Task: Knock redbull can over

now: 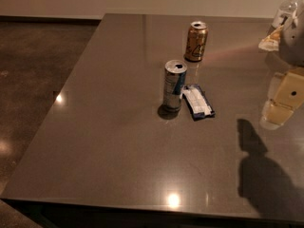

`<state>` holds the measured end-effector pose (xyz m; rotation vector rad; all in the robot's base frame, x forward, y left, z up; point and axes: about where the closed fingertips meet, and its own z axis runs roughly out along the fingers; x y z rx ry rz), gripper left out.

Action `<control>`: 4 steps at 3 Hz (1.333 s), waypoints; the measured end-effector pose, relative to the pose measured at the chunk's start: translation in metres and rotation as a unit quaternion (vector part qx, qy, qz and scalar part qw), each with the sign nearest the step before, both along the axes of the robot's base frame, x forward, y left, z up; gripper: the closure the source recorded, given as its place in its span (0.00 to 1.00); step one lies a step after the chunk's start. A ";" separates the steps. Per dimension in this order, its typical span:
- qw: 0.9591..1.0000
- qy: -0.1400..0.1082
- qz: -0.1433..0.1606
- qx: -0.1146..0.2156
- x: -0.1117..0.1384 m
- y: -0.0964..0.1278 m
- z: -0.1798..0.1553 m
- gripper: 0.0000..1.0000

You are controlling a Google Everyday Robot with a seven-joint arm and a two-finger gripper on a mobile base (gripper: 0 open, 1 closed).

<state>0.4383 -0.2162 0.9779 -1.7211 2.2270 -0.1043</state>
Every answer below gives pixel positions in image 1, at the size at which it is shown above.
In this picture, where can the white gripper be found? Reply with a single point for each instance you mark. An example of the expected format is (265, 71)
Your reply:
(293, 45)

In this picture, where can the silver blue redbull can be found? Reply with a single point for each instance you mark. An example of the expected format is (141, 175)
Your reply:
(174, 80)

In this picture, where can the gold soda can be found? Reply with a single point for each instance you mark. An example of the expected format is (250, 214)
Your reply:
(196, 41)

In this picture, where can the blue white snack packet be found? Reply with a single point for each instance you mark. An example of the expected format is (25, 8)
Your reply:
(197, 102)

